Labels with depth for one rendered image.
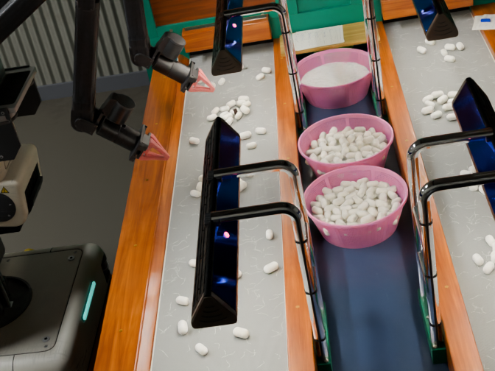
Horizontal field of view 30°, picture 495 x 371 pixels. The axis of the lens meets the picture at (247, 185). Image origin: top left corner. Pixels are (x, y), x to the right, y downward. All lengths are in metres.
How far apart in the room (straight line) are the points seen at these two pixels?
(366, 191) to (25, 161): 1.03
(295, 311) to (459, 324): 0.35
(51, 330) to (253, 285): 0.98
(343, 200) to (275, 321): 0.46
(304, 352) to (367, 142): 0.86
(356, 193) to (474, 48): 0.82
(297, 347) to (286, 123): 0.93
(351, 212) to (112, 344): 0.69
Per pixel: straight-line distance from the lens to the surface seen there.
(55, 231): 3.93
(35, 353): 2.92
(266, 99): 2.91
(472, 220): 2.27
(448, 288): 2.05
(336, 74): 2.99
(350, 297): 2.19
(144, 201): 2.51
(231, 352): 2.01
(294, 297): 2.07
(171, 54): 2.79
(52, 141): 4.61
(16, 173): 2.75
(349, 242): 2.31
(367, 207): 2.36
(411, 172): 1.90
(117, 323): 2.13
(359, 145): 2.60
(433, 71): 2.93
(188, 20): 3.24
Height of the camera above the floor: 2.11
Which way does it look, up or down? 33 degrees down
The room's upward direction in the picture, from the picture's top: 12 degrees counter-clockwise
